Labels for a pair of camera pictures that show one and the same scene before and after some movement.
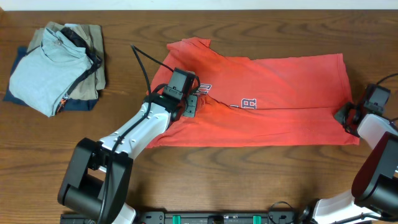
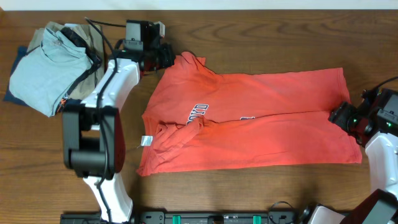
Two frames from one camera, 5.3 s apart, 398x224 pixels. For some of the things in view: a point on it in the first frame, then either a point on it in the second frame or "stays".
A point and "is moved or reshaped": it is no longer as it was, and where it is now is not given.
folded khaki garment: x=87 y=88 stays
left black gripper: x=190 y=106 -> x=169 y=56
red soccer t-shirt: x=288 y=101 is moved or reshaped
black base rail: x=197 y=217 stays
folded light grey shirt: x=42 y=76 stays
